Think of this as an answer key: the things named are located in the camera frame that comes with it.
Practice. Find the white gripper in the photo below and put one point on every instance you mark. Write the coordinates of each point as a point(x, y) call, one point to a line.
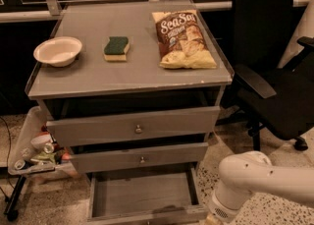
point(222, 210)

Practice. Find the grey bottom drawer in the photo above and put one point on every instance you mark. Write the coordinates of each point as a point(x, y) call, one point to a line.
point(159, 195)

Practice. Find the black office chair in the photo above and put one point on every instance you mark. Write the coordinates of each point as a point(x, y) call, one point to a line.
point(279, 99)

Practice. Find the white cup in bin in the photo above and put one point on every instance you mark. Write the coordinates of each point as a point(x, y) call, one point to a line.
point(41, 140)

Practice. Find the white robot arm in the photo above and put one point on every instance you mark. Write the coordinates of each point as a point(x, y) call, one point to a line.
point(245, 174)

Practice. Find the grey top drawer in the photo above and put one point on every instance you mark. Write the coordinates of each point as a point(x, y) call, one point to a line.
point(135, 126)

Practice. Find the grey middle drawer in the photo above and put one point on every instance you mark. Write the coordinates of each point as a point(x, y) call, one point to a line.
point(139, 157)

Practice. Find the black stand leg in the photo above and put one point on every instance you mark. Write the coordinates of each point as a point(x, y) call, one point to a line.
point(10, 210)

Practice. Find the brown chip bag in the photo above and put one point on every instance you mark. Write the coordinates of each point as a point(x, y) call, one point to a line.
point(181, 41)

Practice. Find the clear plastic side bin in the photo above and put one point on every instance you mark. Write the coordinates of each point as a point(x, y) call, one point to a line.
point(51, 159)

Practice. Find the metal can in bin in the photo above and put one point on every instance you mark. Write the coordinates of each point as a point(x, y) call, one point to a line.
point(20, 165)

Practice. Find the grey drawer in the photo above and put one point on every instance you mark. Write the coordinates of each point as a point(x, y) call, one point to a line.
point(139, 157)
point(135, 126)
point(159, 195)

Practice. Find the grey drawer cabinet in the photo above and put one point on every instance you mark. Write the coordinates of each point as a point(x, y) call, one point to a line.
point(92, 86)

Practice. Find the white paper bowl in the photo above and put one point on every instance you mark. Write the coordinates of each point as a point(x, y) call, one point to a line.
point(58, 52)

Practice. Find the green yellow sponge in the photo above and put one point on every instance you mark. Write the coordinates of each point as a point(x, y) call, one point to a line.
point(117, 49)

